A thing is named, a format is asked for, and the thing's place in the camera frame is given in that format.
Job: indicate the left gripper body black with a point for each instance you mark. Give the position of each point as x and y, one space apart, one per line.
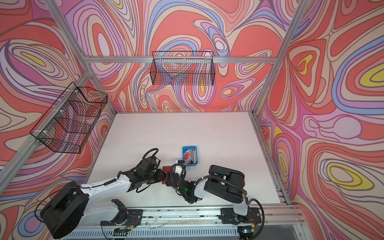
155 177

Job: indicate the aluminium cage frame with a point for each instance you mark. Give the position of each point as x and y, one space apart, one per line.
13 166

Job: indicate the stack of credit cards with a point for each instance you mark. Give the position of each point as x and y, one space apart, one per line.
190 156

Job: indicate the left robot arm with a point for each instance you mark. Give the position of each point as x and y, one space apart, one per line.
77 205

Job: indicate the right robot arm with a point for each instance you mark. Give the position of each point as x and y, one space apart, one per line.
224 183

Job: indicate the black wire basket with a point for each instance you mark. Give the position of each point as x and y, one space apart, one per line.
185 68
67 125

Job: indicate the red leather card holder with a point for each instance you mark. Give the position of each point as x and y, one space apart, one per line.
166 170

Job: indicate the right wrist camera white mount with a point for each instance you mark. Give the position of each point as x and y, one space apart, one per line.
179 169

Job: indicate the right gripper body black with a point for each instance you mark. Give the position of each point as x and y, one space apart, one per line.
170 177

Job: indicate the black wire basket left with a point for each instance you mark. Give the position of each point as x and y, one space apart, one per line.
67 125

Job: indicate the blue plastic card tray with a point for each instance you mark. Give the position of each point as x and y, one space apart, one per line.
188 147

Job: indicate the black wire basket back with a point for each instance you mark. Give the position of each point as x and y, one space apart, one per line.
185 68

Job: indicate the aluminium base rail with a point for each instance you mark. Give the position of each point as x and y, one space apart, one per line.
280 222

